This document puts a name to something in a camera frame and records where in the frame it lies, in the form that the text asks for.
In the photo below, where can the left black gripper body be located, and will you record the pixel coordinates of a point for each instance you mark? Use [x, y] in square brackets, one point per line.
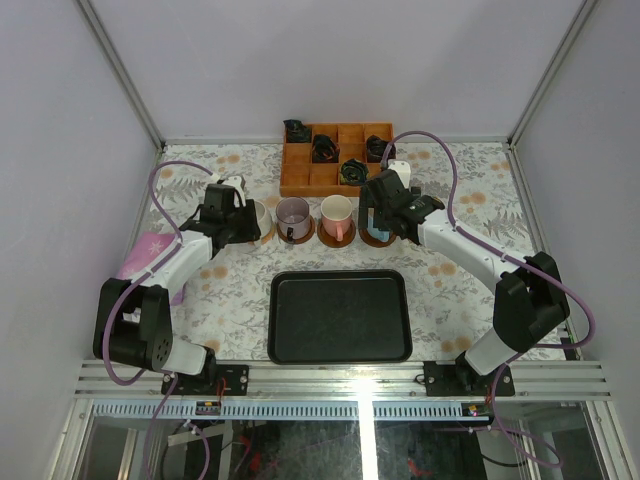
[248, 223]

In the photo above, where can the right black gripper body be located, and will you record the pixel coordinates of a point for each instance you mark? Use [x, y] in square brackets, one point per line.
[416, 193]

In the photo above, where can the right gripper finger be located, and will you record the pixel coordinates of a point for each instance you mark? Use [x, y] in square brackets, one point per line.
[379, 225]
[365, 209]

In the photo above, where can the light blue ceramic cup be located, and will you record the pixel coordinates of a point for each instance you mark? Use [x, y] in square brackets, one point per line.
[379, 238]

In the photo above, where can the brown wooden coaster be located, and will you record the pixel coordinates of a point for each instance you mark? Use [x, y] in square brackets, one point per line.
[373, 243]
[332, 242]
[307, 235]

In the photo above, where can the pink ceramic cup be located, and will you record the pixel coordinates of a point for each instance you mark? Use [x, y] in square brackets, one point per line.
[336, 214]

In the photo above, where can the white ceramic cup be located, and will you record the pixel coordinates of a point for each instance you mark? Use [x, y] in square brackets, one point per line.
[264, 219]

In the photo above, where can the purple ceramic cup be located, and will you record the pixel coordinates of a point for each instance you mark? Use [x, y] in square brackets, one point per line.
[293, 219]

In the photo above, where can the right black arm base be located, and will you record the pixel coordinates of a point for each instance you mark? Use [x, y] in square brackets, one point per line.
[458, 379]

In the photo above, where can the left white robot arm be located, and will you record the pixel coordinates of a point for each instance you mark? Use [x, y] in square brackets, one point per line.
[133, 325]

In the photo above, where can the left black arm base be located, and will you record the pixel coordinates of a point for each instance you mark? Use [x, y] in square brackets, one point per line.
[216, 379]

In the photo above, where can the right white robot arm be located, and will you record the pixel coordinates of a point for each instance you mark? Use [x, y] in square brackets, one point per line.
[528, 304]

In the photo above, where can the blue green rolled sock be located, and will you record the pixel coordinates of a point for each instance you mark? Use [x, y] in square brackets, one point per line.
[353, 173]

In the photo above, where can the dark grey rolled sock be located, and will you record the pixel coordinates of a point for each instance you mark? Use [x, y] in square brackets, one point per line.
[375, 148]

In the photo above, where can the black orange rolled sock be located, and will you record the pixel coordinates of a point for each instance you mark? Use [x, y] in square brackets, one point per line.
[324, 150]

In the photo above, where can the orange wooden compartment box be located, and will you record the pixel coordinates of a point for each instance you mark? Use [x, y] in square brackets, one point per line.
[301, 177]

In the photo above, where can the purple printed cloth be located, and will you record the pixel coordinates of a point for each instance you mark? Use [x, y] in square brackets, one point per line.
[151, 252]

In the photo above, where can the black plastic tray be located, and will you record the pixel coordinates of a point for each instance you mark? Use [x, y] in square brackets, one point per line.
[338, 317]

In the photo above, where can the aluminium frame rail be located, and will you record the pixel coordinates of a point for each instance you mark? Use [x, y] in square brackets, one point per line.
[559, 381]

